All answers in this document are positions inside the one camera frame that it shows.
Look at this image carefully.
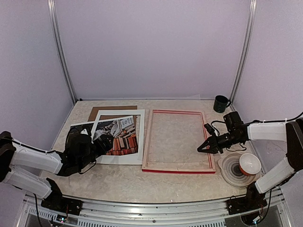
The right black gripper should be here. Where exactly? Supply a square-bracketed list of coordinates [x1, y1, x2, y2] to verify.
[198, 131, 242, 154]

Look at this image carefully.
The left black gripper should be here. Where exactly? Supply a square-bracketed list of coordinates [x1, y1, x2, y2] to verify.
[79, 134, 114, 169]

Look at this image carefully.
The cat and books photo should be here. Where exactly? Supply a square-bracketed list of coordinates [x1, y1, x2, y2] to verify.
[68, 116, 138, 156]

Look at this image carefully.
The clear acrylic sheet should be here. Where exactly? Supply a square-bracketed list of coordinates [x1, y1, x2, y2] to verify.
[151, 94, 206, 166]

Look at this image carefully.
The white photo mat board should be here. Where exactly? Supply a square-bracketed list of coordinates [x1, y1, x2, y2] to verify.
[91, 109, 145, 165]

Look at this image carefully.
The red wooden picture frame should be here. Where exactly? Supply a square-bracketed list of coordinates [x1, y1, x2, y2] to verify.
[142, 109, 216, 174]

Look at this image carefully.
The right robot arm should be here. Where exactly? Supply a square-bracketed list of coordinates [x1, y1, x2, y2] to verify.
[197, 111, 303, 214]

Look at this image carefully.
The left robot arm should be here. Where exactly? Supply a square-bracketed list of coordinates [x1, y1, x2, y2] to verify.
[0, 131, 113, 210]

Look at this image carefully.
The clear glass plate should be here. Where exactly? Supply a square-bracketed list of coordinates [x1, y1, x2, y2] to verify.
[218, 153, 261, 188]

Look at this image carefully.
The white orange bowl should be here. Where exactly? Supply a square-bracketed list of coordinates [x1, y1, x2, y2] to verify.
[239, 153, 261, 176]

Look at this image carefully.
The brown backing board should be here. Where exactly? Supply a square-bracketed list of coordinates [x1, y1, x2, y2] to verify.
[88, 105, 137, 122]

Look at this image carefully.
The dark green mug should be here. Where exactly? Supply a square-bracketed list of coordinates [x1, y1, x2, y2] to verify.
[213, 95, 231, 113]

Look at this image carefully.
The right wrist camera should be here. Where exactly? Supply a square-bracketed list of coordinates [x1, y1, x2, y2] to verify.
[204, 123, 216, 136]

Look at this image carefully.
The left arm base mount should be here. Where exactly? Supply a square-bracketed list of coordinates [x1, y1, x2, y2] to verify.
[41, 197, 83, 216]

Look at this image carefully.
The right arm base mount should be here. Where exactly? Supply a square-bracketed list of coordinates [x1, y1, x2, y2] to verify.
[225, 197, 267, 215]

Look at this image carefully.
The front aluminium rail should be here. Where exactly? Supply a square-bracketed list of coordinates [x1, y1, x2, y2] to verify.
[23, 188, 285, 227]

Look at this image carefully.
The right aluminium post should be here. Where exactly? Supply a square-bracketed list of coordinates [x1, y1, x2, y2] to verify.
[230, 0, 257, 103]

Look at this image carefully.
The aluminium post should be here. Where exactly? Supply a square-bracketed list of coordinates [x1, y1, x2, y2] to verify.
[47, 0, 78, 105]
[230, 0, 257, 103]

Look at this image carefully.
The left aluminium post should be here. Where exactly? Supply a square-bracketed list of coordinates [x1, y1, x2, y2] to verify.
[47, 0, 78, 105]

